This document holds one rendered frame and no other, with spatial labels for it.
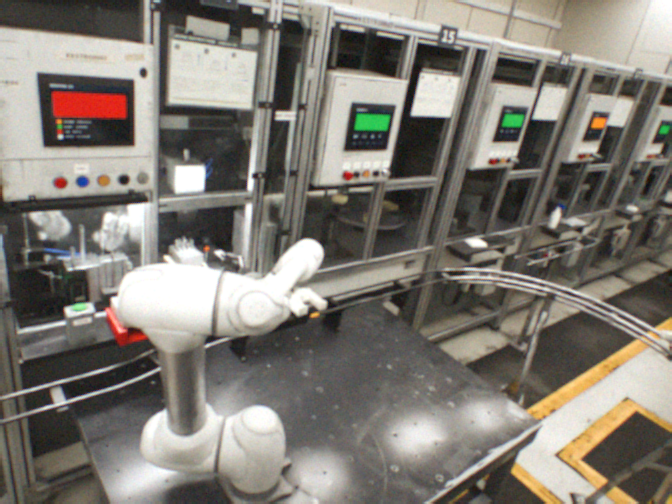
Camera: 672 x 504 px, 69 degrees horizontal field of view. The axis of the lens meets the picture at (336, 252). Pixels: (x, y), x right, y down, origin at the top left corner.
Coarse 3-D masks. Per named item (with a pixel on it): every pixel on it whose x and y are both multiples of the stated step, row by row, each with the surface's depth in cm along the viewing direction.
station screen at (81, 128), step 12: (48, 84) 130; (60, 84) 132; (72, 84) 134; (84, 84) 135; (60, 120) 136; (72, 120) 137; (84, 120) 139; (96, 120) 141; (108, 120) 143; (120, 120) 145; (60, 132) 137; (72, 132) 139; (84, 132) 141; (96, 132) 143; (108, 132) 145; (120, 132) 147
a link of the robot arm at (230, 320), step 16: (224, 272) 98; (224, 288) 94; (240, 288) 93; (256, 288) 92; (272, 288) 96; (224, 304) 93; (240, 304) 90; (256, 304) 91; (272, 304) 92; (224, 320) 93; (240, 320) 91; (256, 320) 91; (272, 320) 93
